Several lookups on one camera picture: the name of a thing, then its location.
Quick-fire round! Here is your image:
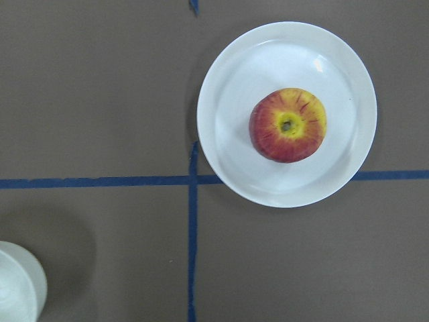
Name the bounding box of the white bowl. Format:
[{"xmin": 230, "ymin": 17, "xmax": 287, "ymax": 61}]
[{"xmin": 1, "ymin": 241, "xmax": 48, "ymax": 321}]

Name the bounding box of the red yellow apple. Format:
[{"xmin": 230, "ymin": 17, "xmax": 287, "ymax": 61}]
[{"xmin": 249, "ymin": 88, "xmax": 327, "ymax": 163}]

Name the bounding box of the white plate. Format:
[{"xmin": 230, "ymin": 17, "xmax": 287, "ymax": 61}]
[{"xmin": 197, "ymin": 21, "xmax": 377, "ymax": 208}]

